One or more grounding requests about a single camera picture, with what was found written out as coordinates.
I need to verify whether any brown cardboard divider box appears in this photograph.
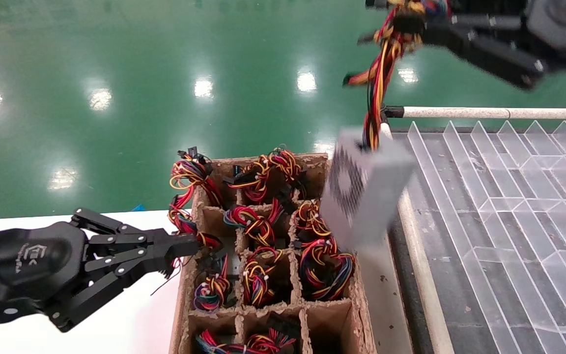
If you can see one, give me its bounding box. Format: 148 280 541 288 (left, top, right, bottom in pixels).
169 153 377 354

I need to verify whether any long white rack pipe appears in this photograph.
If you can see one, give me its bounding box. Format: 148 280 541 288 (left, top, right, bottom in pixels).
403 106 566 121

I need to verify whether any multicoloured power supply wire bundle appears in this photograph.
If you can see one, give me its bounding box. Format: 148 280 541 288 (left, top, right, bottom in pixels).
195 328 245 354
240 246 284 308
223 199 286 247
298 237 357 302
245 312 299 354
293 199 336 242
267 147 309 198
194 255 235 313
223 155 273 205
151 194 225 295
169 147 225 208

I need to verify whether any black rack edge strip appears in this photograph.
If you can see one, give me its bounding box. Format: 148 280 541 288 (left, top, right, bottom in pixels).
385 216 436 354

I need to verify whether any grey power supply with wires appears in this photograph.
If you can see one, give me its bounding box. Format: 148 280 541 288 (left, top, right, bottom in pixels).
319 0 453 253

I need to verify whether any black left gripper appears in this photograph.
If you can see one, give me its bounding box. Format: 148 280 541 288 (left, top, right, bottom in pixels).
0 207 200 333

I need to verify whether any black pipe joint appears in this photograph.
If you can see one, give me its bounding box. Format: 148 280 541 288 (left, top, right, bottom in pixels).
381 104 406 126

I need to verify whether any clear acrylic divider tray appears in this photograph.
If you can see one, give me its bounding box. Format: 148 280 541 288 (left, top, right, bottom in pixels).
394 120 566 354

